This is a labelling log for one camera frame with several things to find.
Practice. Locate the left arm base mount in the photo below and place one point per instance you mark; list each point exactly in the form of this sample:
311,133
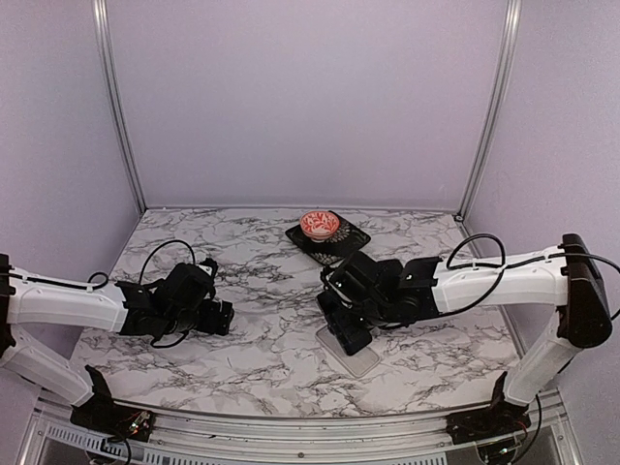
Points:
101,413

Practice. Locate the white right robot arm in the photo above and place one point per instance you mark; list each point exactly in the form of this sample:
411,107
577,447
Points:
565,277

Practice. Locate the red white patterned bowl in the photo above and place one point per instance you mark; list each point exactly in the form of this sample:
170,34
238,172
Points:
319,225

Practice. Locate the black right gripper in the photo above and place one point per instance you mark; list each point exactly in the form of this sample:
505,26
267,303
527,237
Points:
347,332

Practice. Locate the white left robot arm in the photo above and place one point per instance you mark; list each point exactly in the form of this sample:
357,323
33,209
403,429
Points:
28,298

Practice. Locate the left aluminium corner post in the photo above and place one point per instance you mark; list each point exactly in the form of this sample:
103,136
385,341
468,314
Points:
105,46

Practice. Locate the aluminium corner post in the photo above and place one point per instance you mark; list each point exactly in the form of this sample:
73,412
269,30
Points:
499,89
105,46

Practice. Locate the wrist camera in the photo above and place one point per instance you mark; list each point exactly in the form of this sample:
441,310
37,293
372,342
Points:
356,279
209,266

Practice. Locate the translucent grey phone case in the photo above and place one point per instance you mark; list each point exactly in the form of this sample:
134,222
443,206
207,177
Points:
358,365

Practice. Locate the right aluminium corner post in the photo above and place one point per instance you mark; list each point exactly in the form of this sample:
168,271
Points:
499,89

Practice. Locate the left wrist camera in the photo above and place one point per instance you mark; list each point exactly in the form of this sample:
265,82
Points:
209,266

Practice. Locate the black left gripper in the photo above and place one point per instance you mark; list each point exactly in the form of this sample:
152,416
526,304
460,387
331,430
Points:
210,325

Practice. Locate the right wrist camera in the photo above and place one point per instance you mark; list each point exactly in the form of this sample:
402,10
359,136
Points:
356,279

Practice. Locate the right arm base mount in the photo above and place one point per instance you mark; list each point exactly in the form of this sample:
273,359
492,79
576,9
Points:
500,417

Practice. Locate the black patterned square plate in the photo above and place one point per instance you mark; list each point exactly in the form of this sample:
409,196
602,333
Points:
347,239

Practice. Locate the front aluminium frame rail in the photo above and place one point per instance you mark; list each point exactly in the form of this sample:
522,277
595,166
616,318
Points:
180,437

